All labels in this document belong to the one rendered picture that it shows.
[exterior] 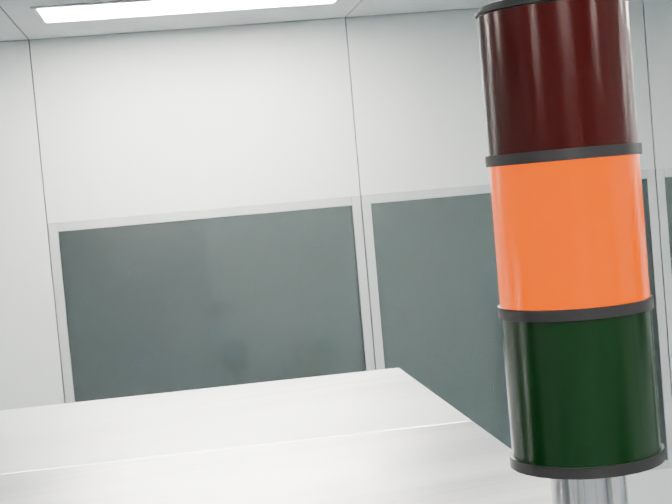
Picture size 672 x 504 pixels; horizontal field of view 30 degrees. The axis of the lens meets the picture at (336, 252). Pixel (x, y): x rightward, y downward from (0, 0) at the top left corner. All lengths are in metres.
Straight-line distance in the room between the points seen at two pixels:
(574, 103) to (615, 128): 0.02
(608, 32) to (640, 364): 0.10
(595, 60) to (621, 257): 0.06
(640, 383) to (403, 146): 4.59
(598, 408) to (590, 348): 0.02
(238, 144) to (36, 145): 0.77
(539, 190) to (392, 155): 4.59
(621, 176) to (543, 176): 0.02
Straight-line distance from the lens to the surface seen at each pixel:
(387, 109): 4.99
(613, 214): 0.40
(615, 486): 0.42
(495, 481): 0.82
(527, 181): 0.40
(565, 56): 0.40
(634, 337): 0.41
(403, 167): 4.99
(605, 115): 0.40
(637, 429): 0.41
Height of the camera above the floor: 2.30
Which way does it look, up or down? 3 degrees down
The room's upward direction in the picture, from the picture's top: 5 degrees counter-clockwise
